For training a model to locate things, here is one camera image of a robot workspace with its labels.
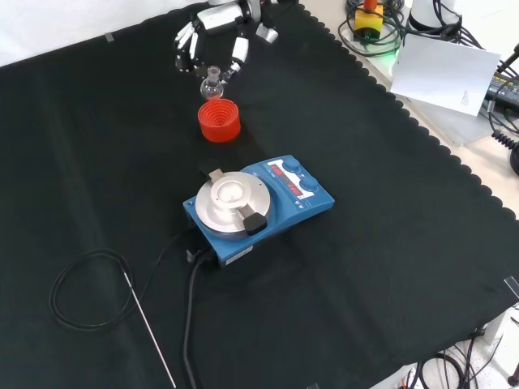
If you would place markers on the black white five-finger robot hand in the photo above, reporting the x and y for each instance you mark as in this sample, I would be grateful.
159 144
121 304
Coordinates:
217 17

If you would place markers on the black bench cloth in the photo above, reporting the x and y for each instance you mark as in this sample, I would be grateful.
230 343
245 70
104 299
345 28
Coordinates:
324 283

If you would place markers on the yellow stop button box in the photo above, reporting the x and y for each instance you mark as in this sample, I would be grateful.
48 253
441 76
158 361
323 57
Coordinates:
368 20

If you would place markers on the black power adapter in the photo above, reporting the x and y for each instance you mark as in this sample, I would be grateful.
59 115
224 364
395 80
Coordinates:
504 89

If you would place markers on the pale white board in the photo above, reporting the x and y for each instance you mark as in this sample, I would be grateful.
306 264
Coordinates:
442 73

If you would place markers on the thin steel temperature probe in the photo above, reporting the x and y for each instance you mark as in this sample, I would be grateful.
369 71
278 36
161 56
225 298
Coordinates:
150 328

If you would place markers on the blue heater with steel plate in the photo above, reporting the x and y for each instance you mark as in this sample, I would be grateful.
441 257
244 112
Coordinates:
280 202

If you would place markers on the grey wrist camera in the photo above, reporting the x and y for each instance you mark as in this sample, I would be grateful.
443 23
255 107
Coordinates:
267 33

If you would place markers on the grey tape piece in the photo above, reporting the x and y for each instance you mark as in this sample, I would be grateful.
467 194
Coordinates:
109 37

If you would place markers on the clear glass round-bottom flask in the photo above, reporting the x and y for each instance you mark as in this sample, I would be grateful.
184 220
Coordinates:
211 90

